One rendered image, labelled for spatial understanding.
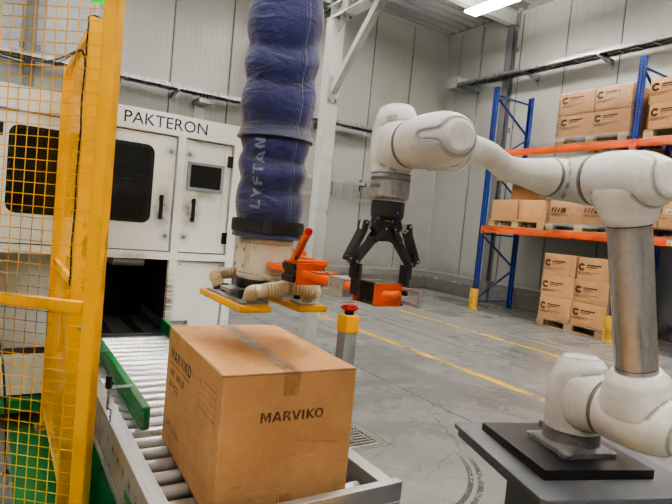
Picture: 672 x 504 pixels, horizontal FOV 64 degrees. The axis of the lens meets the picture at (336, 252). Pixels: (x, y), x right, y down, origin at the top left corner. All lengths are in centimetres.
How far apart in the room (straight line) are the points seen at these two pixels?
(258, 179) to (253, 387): 60
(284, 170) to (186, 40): 927
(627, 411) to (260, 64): 135
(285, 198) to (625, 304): 95
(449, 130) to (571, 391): 91
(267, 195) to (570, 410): 105
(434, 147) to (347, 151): 1101
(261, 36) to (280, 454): 119
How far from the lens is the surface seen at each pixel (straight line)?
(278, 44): 169
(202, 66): 1081
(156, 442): 209
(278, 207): 162
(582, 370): 167
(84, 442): 213
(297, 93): 166
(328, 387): 156
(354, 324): 216
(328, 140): 470
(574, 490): 158
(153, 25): 1072
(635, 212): 142
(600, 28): 1168
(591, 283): 923
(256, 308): 155
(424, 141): 104
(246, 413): 148
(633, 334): 151
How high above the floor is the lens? 135
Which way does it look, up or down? 3 degrees down
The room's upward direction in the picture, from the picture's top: 5 degrees clockwise
